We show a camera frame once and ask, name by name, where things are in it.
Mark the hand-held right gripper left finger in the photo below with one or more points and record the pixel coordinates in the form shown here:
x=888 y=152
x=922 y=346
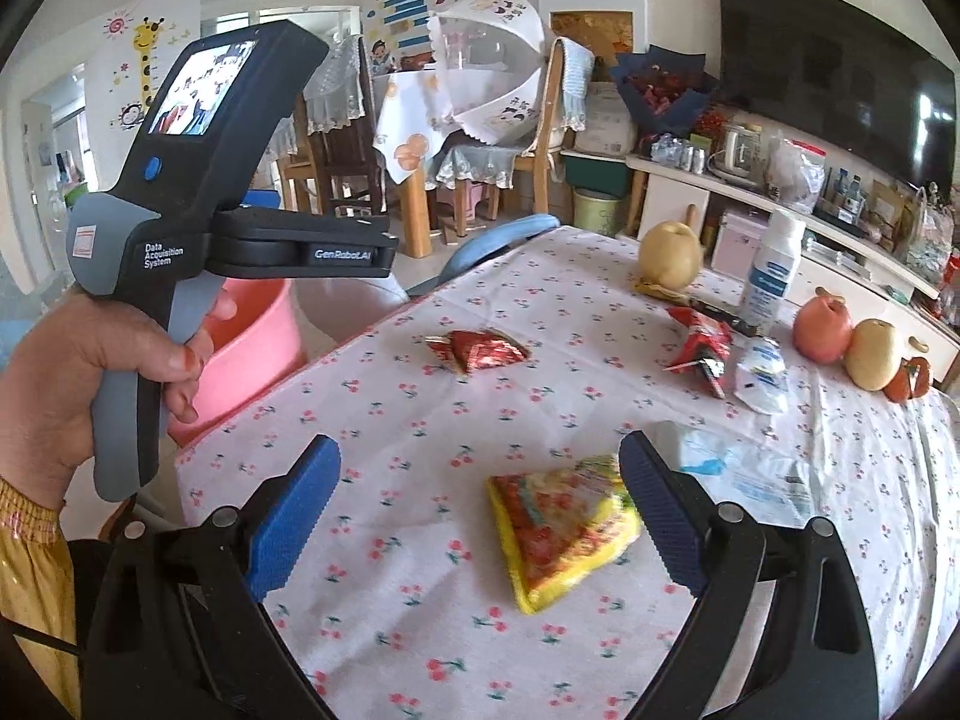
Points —
x=289 y=525

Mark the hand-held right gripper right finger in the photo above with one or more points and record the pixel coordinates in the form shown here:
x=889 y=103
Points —
x=664 y=517

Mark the clear plastic bag blue print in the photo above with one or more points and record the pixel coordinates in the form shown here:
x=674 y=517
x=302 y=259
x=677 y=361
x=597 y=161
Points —
x=750 y=480

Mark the yellow snack packet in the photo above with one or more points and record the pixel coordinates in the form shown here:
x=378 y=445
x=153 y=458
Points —
x=562 y=532

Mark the white light blue wrapper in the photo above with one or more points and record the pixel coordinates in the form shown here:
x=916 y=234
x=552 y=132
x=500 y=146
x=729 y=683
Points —
x=761 y=379

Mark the pink plastic basin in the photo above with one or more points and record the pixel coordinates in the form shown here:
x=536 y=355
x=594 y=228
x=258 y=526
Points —
x=240 y=360

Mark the red snack wrapper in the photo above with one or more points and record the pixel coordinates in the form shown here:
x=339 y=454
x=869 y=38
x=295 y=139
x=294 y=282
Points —
x=701 y=345

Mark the red triangular foil wrapper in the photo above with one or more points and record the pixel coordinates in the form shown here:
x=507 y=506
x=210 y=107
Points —
x=480 y=351

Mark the person's left forearm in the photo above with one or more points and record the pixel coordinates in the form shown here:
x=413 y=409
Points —
x=34 y=600

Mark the person's left hand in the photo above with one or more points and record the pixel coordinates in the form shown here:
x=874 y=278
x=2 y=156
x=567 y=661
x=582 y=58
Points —
x=49 y=405

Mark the wooden chair with lace cover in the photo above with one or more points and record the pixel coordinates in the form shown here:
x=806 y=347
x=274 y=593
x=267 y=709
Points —
x=337 y=135

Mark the cherry print tablecloth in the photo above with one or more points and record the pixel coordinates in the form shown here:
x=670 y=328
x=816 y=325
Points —
x=450 y=420

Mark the dining table with printed cloth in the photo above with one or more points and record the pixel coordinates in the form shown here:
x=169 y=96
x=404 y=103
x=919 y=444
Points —
x=409 y=142

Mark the red apple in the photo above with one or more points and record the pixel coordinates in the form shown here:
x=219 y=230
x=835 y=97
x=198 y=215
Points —
x=823 y=331

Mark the yellow pear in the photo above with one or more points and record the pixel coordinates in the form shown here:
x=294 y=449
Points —
x=670 y=256
x=871 y=356

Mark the yellow pear right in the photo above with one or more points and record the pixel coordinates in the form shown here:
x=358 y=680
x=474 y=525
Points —
x=871 y=356

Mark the white plastic bottle blue label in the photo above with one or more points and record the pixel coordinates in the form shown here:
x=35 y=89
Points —
x=772 y=277

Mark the pink white storage box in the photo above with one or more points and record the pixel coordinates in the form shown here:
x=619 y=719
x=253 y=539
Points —
x=739 y=244

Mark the blue chair back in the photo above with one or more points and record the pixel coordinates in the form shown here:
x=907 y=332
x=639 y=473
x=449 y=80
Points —
x=487 y=244

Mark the white mesh food cover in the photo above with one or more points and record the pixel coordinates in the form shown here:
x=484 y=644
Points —
x=487 y=60

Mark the green waste bin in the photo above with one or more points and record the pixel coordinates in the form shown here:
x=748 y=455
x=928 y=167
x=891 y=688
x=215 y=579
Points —
x=600 y=211

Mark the cream television cabinet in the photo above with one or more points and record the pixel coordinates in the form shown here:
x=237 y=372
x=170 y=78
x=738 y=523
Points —
x=840 y=255

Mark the wooden chair with towel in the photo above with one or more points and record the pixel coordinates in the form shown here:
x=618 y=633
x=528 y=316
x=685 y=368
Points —
x=559 y=127

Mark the clear filled plastic bag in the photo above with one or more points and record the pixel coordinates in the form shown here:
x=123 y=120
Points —
x=795 y=176

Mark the white electric kettle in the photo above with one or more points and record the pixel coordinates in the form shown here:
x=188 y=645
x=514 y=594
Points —
x=739 y=150

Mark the dark blue flower bouquet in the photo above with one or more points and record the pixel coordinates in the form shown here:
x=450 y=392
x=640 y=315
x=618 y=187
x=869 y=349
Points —
x=664 y=90

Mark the black flat television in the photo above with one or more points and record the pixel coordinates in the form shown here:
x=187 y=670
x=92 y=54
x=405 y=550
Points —
x=840 y=75

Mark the giraffe wall sticker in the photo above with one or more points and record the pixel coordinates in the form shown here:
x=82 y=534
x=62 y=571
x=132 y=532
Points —
x=142 y=67

